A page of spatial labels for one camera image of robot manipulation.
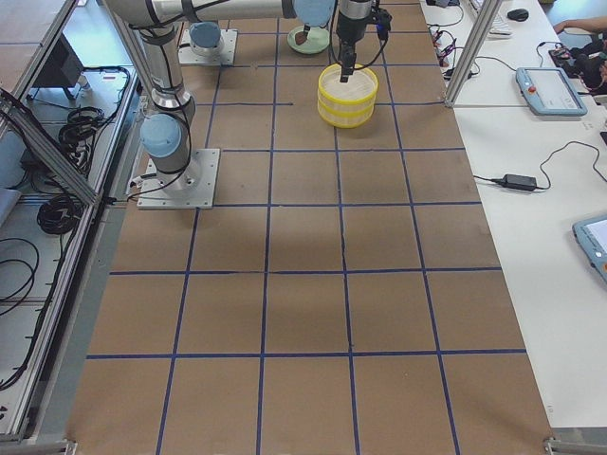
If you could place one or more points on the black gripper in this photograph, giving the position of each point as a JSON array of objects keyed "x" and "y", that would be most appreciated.
[{"x": 350, "y": 27}]

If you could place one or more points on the brown red bun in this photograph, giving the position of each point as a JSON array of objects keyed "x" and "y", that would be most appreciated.
[{"x": 300, "y": 37}]

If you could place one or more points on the yellow bamboo steamer layer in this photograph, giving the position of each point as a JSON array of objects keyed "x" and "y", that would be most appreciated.
[{"x": 339, "y": 117}]

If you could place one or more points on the light green plate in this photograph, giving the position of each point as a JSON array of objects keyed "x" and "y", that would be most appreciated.
[{"x": 317, "y": 40}]

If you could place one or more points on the teach pendant blue grey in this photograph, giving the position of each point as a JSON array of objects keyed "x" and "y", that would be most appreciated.
[{"x": 548, "y": 92}]

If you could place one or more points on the black power adapter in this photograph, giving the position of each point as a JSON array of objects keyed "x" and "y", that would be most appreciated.
[{"x": 519, "y": 182}]

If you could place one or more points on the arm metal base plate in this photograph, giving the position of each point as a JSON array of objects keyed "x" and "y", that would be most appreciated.
[
  {"x": 207, "y": 46},
  {"x": 193, "y": 189}
]

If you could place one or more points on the aluminium frame post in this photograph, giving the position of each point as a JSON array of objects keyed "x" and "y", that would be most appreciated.
[{"x": 476, "y": 38}]

